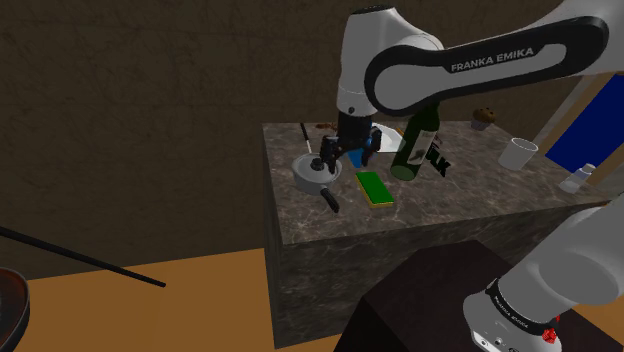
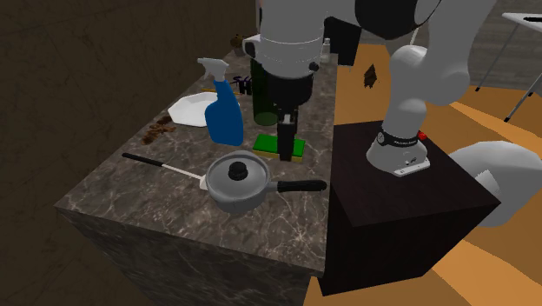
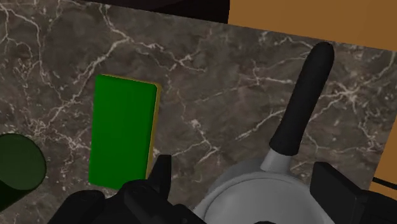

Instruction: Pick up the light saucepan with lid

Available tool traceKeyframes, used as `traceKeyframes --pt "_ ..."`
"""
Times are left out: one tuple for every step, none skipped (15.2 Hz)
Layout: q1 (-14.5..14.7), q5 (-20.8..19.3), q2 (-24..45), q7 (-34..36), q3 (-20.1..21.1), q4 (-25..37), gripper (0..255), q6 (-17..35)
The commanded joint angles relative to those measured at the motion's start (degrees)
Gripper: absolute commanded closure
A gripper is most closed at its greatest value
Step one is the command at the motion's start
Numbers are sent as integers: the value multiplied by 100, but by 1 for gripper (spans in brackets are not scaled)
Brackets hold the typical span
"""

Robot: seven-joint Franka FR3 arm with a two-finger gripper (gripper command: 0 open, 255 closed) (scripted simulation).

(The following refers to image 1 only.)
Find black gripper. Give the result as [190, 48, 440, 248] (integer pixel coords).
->
[318, 111, 383, 176]

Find blue cup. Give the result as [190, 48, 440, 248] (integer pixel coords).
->
[346, 146, 373, 170]

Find white plate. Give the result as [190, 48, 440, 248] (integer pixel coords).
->
[372, 123, 404, 154]

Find green sponge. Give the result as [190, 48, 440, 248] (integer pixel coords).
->
[353, 170, 396, 209]

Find black and white stick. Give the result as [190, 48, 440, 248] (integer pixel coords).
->
[299, 122, 314, 155]

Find green wine bottle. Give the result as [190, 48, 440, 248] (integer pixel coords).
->
[389, 103, 443, 183]

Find black and white carton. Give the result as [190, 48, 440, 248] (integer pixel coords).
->
[425, 130, 453, 178]

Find brown muffin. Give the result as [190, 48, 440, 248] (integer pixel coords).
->
[470, 106, 497, 132]

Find dark robot stand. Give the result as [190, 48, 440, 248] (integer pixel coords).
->
[333, 239, 624, 352]

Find white cup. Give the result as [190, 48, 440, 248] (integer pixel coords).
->
[497, 137, 539, 171]

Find small white bottle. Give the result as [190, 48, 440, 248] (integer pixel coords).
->
[558, 163, 597, 194]

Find blue window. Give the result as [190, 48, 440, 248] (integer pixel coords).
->
[544, 72, 624, 175]

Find long black rod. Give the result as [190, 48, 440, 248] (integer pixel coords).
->
[0, 225, 167, 289]

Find dark round pan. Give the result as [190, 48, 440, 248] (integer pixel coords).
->
[0, 267, 31, 352]

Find silver pot with black handle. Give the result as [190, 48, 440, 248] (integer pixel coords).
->
[291, 152, 343, 215]

